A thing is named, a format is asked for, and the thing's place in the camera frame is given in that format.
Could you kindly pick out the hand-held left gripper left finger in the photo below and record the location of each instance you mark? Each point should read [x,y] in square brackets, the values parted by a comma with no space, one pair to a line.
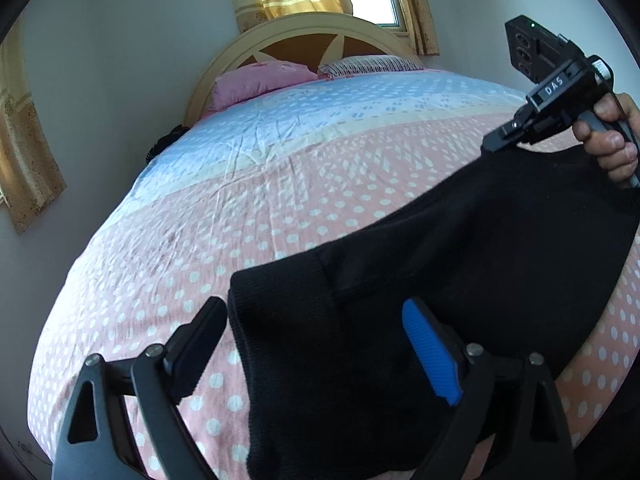
[200,340]

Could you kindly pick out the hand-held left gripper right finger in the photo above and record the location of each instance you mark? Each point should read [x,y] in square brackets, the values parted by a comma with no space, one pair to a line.
[432,350]

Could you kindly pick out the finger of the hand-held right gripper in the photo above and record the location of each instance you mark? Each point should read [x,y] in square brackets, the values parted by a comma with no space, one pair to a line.
[507,137]

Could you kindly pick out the black pants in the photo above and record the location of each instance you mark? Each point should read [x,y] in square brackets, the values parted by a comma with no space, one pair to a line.
[400,240]

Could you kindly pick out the person's right hand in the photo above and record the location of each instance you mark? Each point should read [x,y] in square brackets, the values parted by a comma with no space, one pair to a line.
[617,145]

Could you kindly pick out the striped pillow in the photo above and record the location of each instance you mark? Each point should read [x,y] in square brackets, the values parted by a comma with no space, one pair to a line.
[370,65]

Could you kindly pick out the pink and blue dotted bedsheet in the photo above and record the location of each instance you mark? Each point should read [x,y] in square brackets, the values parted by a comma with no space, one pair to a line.
[240,185]

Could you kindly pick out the dark object beside bed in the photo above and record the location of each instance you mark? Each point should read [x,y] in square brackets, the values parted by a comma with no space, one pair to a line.
[167,142]

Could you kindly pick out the cream wooden headboard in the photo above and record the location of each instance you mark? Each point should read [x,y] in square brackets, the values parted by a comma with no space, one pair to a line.
[280,32]

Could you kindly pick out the pink pillow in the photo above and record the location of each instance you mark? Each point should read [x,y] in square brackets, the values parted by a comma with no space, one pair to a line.
[255,80]

